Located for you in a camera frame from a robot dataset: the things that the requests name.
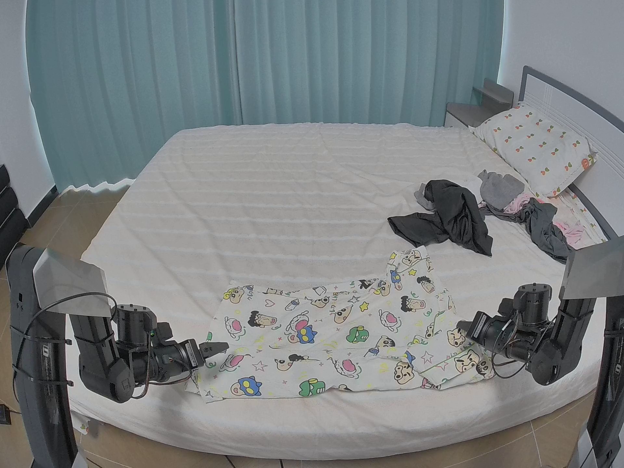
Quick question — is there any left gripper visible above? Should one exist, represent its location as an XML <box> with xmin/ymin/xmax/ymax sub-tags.
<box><xmin>163</xmin><ymin>338</ymin><xmax>230</xmax><ymax>373</ymax></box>

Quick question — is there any dark grey garment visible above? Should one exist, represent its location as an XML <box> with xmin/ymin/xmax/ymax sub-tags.
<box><xmin>483</xmin><ymin>197</ymin><xmax>578</xmax><ymax>264</ymax></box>

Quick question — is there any white printed pyjama top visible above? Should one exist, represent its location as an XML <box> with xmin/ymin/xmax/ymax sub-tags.
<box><xmin>185</xmin><ymin>247</ymin><xmax>495</xmax><ymax>403</ymax></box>

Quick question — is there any bed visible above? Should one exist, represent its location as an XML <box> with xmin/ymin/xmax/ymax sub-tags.
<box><xmin>63</xmin><ymin>65</ymin><xmax>624</xmax><ymax>457</ymax></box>

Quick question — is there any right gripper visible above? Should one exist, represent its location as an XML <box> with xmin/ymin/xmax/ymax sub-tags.
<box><xmin>464</xmin><ymin>311</ymin><xmax>510</xmax><ymax>349</ymax></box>

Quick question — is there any black garment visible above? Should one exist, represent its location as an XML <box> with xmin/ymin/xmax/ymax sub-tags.
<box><xmin>387</xmin><ymin>179</ymin><xmax>494</xmax><ymax>257</ymax></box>

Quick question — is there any blue-green curtain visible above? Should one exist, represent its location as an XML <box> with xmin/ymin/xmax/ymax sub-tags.
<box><xmin>234</xmin><ymin>0</ymin><xmax>505</xmax><ymax>128</ymax></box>
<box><xmin>27</xmin><ymin>0</ymin><xmax>244</xmax><ymax>193</ymax></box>

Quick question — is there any small grey garment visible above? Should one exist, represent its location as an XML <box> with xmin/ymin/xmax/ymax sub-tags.
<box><xmin>413</xmin><ymin>183</ymin><xmax>437</xmax><ymax>211</ymax></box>

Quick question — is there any black cable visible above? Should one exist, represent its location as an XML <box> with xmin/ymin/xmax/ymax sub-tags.
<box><xmin>490</xmin><ymin>346</ymin><xmax>534</xmax><ymax>380</ymax></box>
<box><xmin>12</xmin><ymin>300</ymin><xmax>118</xmax><ymax>384</ymax></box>
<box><xmin>132</xmin><ymin>359</ymin><xmax>193</xmax><ymax>399</ymax></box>

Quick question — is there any grey bedside table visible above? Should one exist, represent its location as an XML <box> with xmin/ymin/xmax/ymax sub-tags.
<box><xmin>445</xmin><ymin>78</ymin><xmax>515</xmax><ymax>129</ymax></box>

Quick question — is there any pink garment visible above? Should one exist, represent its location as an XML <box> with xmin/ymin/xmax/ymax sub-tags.
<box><xmin>480</xmin><ymin>193</ymin><xmax>586</xmax><ymax>247</ymax></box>

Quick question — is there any white printed pillow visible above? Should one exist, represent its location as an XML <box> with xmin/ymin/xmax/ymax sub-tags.
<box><xmin>470</xmin><ymin>104</ymin><xmax>598</xmax><ymax>198</ymax></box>
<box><xmin>548</xmin><ymin>188</ymin><xmax>610</xmax><ymax>242</ymax></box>

